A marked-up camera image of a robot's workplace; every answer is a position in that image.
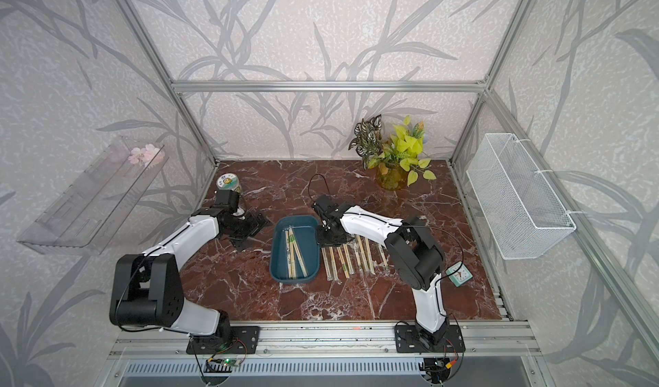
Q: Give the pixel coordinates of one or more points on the aluminium front rail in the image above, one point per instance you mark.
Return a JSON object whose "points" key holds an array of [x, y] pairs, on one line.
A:
{"points": [[336, 339]]}

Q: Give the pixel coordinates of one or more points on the small printed tin can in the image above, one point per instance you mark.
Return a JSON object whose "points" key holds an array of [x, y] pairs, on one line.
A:
{"points": [[228, 185]]}

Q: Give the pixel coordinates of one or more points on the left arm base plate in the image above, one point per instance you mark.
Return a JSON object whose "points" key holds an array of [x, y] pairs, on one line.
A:
{"points": [[239, 340]]}

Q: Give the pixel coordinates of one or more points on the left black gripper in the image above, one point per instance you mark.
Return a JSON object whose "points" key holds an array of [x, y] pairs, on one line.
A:
{"points": [[254, 226]]}

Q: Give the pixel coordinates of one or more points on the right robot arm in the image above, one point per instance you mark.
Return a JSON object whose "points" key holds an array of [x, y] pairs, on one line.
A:
{"points": [[414, 252]]}

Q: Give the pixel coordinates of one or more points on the potted green plant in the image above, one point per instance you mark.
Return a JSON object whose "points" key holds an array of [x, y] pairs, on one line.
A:
{"points": [[398, 161]]}

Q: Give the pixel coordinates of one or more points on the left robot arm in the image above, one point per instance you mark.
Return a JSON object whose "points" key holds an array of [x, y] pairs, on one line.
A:
{"points": [[147, 288]]}

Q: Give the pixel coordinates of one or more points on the teal storage box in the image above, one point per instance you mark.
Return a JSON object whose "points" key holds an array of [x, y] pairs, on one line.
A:
{"points": [[305, 232]]}

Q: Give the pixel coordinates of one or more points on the small teal alarm clock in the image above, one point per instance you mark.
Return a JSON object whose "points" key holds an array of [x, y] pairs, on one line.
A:
{"points": [[459, 274]]}

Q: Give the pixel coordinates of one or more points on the chopstick pair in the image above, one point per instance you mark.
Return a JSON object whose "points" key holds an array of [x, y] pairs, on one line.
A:
{"points": [[363, 256], [343, 263], [384, 260], [332, 258], [369, 256], [348, 259]]}

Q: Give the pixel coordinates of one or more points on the clear acrylic wall shelf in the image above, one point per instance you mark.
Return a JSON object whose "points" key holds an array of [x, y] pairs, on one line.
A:
{"points": [[85, 218]]}

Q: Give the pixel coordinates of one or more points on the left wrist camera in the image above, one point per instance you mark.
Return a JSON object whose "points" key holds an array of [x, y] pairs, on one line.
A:
{"points": [[227, 200]]}

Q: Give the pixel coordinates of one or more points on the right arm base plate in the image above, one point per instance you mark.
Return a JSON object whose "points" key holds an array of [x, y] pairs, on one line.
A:
{"points": [[415, 339]]}

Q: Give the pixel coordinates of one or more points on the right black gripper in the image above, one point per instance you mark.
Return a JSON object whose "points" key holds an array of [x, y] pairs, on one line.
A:
{"points": [[335, 244]]}

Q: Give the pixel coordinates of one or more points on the white wire mesh basket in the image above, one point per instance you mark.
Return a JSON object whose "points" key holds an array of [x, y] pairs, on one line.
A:
{"points": [[522, 210]]}

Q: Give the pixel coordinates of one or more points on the pink flower decoration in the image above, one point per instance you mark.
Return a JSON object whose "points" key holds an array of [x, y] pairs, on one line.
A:
{"points": [[146, 156]]}

